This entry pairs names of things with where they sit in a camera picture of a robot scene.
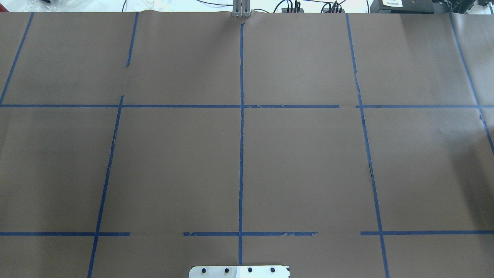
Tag black box with label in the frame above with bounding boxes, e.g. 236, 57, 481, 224
369, 0, 434, 14

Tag black power strip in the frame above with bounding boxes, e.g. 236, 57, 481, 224
320, 1, 343, 14
277, 0, 304, 14

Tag aluminium frame post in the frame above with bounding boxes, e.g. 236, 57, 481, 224
232, 0, 252, 18

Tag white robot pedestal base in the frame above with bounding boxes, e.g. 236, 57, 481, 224
188, 264, 291, 278

